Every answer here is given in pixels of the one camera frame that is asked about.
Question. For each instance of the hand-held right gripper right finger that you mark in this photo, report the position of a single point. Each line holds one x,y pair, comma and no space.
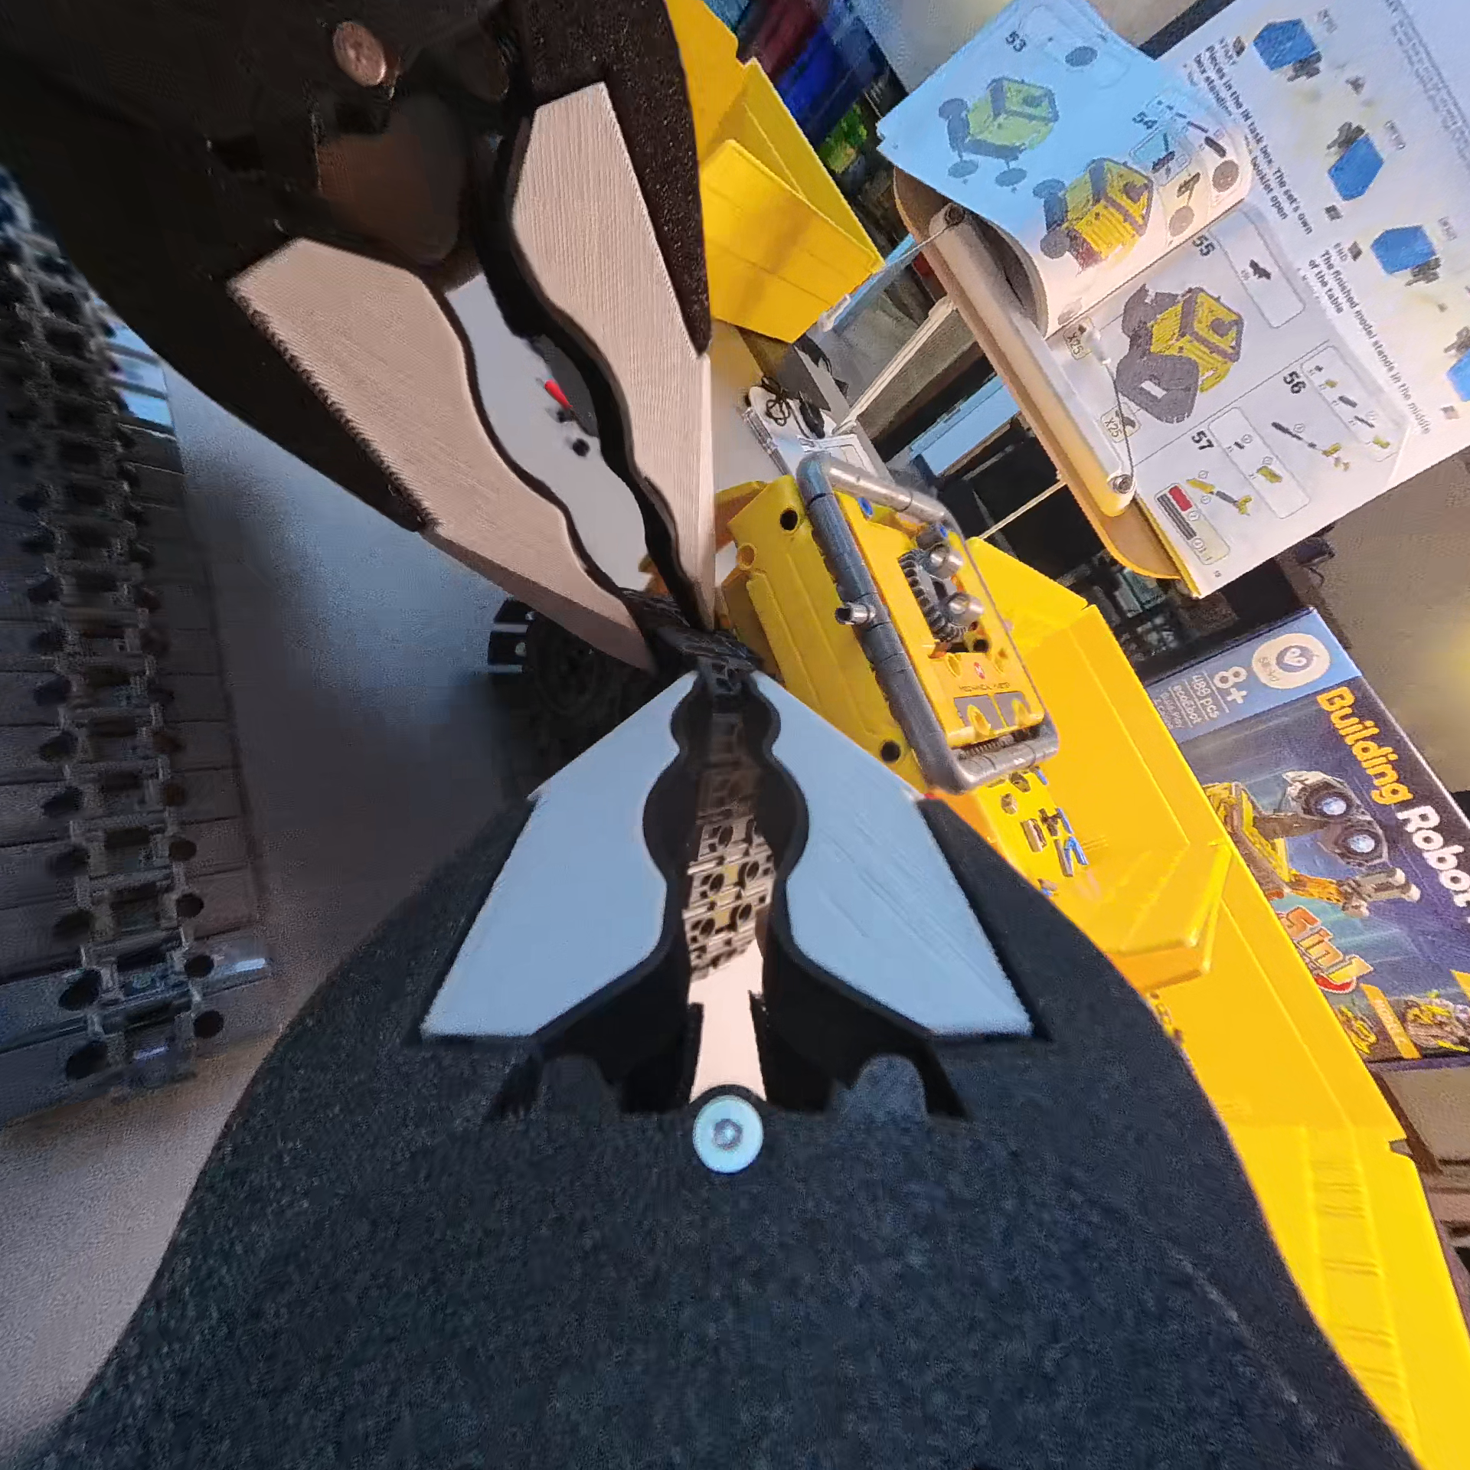
907,908

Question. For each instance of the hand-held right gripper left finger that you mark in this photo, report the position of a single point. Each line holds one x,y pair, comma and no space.
563,908

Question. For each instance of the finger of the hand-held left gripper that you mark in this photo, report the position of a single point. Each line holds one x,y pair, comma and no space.
620,288
391,379

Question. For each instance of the pile of small building pieces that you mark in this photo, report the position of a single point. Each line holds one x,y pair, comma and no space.
559,395

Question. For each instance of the yellow toy robot vehicle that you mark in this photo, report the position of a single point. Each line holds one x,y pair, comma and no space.
804,575

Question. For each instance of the grey desk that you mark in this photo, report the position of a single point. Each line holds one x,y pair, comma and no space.
346,691

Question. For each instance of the cluster of blue grey pieces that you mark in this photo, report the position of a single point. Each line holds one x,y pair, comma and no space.
1051,834

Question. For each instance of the background coloured bins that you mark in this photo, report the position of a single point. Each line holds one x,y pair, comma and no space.
827,69

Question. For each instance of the toy robot kit box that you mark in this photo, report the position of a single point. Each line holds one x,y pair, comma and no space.
1320,862

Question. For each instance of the open instruction booklet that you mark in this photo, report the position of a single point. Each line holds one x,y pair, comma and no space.
1264,230

